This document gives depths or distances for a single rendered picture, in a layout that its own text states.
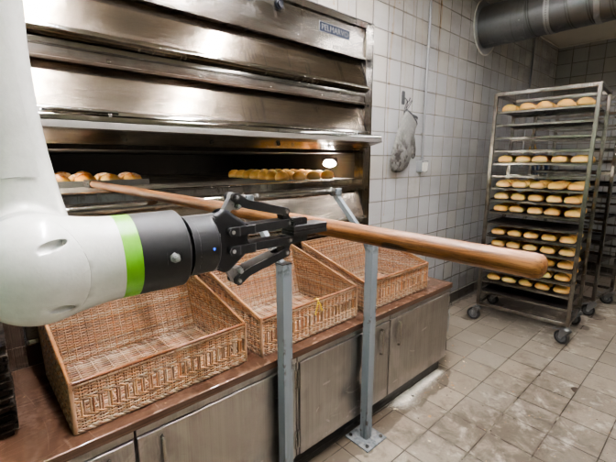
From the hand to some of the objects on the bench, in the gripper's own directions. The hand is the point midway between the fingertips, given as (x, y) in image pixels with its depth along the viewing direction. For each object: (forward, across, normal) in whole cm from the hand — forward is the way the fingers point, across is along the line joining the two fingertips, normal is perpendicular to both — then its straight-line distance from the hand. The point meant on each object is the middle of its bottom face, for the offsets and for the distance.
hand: (304, 227), depth 59 cm
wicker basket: (+121, +62, -87) cm, 161 cm away
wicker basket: (0, +62, -86) cm, 106 cm away
